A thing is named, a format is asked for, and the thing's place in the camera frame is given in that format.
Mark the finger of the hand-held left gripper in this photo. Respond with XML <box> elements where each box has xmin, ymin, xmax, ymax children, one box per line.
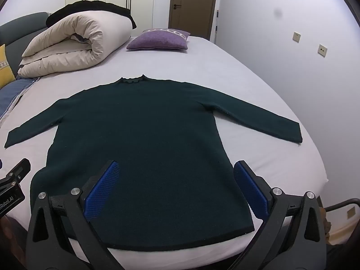
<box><xmin>0</xmin><ymin>158</ymin><xmax>31</xmax><ymax>187</ymax></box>

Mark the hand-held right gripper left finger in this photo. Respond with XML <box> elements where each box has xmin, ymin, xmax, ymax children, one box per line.
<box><xmin>26</xmin><ymin>160</ymin><xmax>121</xmax><ymax>270</ymax></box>

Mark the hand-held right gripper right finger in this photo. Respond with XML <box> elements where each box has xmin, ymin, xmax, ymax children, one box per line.
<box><xmin>225</xmin><ymin>160</ymin><xmax>328</xmax><ymax>270</ymax></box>

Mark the dark green sweater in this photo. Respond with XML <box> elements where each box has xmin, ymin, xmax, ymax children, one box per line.
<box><xmin>4</xmin><ymin>74</ymin><xmax>303</xmax><ymax>251</ymax></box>

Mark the blue blanket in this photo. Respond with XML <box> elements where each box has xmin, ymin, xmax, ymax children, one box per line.
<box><xmin>0</xmin><ymin>77</ymin><xmax>38</xmax><ymax>119</ymax></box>

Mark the yellow pillow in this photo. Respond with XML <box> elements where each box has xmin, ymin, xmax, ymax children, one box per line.
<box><xmin>0</xmin><ymin>44</ymin><xmax>16</xmax><ymax>89</ymax></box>

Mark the grey headboard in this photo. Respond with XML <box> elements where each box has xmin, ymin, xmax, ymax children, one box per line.
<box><xmin>0</xmin><ymin>12</ymin><xmax>50</xmax><ymax>76</ymax></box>

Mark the rolled beige duvet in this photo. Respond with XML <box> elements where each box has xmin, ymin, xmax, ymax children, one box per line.
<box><xmin>17</xmin><ymin>10</ymin><xmax>133</xmax><ymax>78</ymax></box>

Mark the purple pillow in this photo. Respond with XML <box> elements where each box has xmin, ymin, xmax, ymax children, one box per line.
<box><xmin>126</xmin><ymin>29</ymin><xmax>191</xmax><ymax>51</ymax></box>

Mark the black cloth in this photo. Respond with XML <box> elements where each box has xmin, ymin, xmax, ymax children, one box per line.
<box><xmin>46</xmin><ymin>0</ymin><xmax>137</xmax><ymax>29</ymax></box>

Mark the brown door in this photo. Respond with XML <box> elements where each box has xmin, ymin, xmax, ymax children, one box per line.
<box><xmin>169</xmin><ymin>0</ymin><xmax>219</xmax><ymax>40</ymax></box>

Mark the black cable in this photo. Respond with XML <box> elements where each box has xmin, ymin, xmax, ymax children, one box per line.
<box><xmin>323</xmin><ymin>198</ymin><xmax>360</xmax><ymax>211</ymax></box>

